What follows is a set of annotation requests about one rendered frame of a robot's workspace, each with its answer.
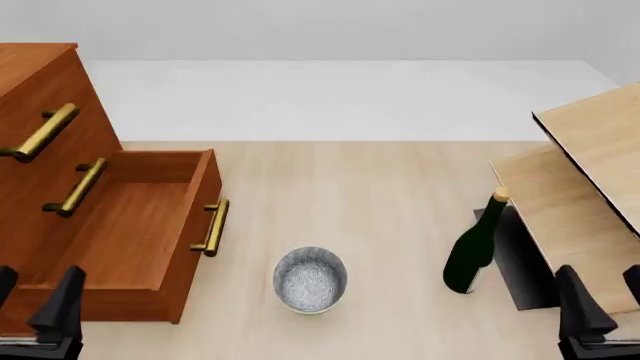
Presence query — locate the pale wooden shelf unit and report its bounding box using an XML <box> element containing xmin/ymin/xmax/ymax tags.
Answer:
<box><xmin>473</xmin><ymin>81</ymin><xmax>640</xmax><ymax>315</ymax></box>

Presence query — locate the wooden cabinet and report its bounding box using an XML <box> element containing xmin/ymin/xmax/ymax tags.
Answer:
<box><xmin>0</xmin><ymin>42</ymin><xmax>224</xmax><ymax>337</ymax></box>

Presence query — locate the brass drawer handle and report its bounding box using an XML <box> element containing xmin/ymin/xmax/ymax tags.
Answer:
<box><xmin>0</xmin><ymin>102</ymin><xmax>82</xmax><ymax>165</ymax></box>
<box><xmin>41</xmin><ymin>156</ymin><xmax>109</xmax><ymax>219</ymax></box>
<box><xmin>189</xmin><ymin>198</ymin><xmax>232</xmax><ymax>258</ymax></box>

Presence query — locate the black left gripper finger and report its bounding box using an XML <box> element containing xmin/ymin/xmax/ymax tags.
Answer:
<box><xmin>0</xmin><ymin>264</ymin><xmax>20</xmax><ymax>306</ymax></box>
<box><xmin>26</xmin><ymin>264</ymin><xmax>87</xmax><ymax>345</ymax></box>

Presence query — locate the grey speckled bowl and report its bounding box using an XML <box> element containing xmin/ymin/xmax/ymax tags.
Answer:
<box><xmin>272</xmin><ymin>245</ymin><xmax>349</xmax><ymax>316</ymax></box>

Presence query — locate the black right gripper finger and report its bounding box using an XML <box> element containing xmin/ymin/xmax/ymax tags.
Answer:
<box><xmin>554</xmin><ymin>263</ymin><xmax>620</xmax><ymax>341</ymax></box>
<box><xmin>621</xmin><ymin>263</ymin><xmax>640</xmax><ymax>303</ymax></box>

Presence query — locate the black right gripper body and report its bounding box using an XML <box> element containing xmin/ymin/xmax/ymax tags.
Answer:
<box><xmin>557</xmin><ymin>330</ymin><xmax>640</xmax><ymax>360</ymax></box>

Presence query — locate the open wooden drawer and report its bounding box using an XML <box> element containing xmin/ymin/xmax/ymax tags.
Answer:
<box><xmin>13</xmin><ymin>148</ymin><xmax>224</xmax><ymax>325</ymax></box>

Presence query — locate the dark green wine bottle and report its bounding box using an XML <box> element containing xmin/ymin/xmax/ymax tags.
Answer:
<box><xmin>441</xmin><ymin>185</ymin><xmax>511</xmax><ymax>296</ymax></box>

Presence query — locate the closed wooden drawer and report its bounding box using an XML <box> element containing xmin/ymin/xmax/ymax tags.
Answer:
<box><xmin>0</xmin><ymin>50</ymin><xmax>104</xmax><ymax>189</ymax></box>
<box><xmin>0</xmin><ymin>99</ymin><xmax>122</xmax><ymax>275</ymax></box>

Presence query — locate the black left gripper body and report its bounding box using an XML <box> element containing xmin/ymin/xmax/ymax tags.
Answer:
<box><xmin>0</xmin><ymin>332</ymin><xmax>85</xmax><ymax>360</ymax></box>

